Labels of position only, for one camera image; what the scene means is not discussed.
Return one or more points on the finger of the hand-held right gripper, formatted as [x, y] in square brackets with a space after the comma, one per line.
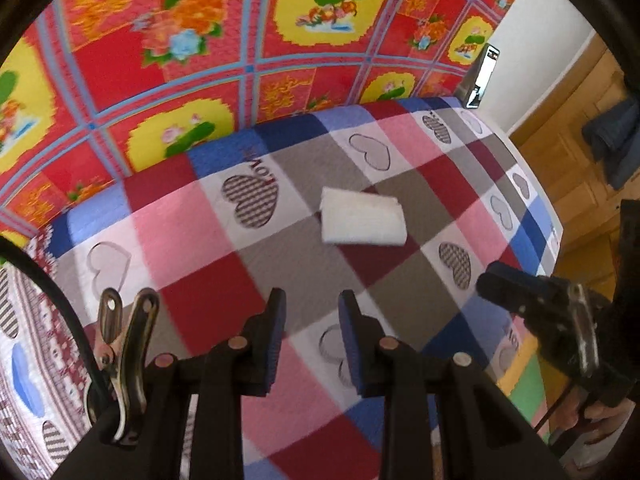
[515, 290]

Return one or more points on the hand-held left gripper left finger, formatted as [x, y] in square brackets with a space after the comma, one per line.
[277, 330]

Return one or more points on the black phone on stand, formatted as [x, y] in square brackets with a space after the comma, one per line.
[482, 72]

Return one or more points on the checkered heart tablecloth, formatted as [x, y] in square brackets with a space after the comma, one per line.
[200, 240]

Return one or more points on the person's right forearm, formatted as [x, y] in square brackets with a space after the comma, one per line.
[595, 447]

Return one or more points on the metal spring clip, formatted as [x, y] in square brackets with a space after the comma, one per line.
[582, 330]
[125, 355]

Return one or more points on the white cloth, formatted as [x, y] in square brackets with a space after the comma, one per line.
[360, 217]

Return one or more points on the red floral printed cloth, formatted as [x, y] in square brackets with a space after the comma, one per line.
[175, 35]

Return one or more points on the person's right hand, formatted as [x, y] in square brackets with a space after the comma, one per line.
[607, 410]

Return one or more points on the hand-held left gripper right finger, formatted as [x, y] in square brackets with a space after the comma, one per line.
[350, 345]

